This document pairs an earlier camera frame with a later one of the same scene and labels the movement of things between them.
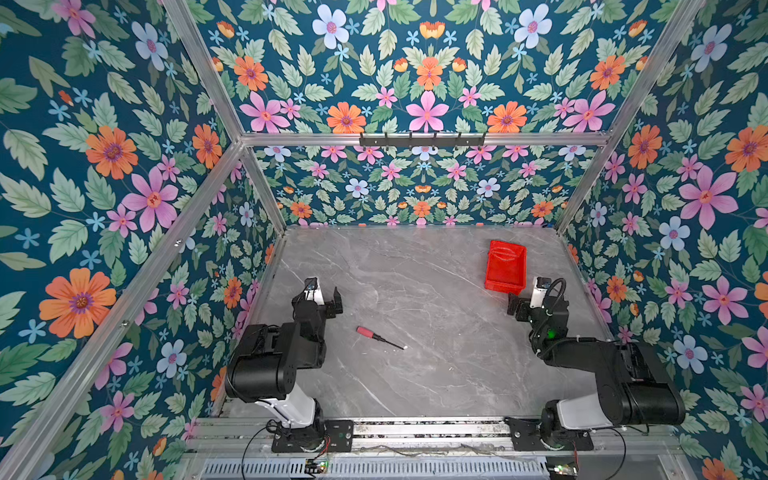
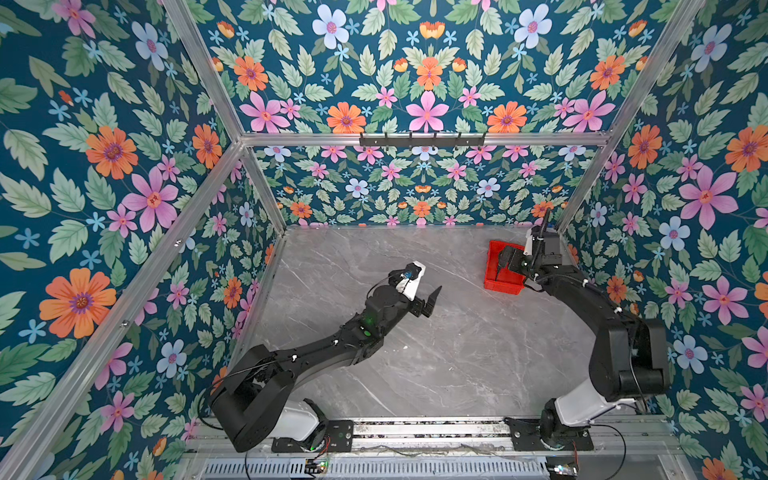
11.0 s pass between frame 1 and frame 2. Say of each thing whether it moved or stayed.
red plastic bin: stayed
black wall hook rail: stayed
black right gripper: moved
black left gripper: moved
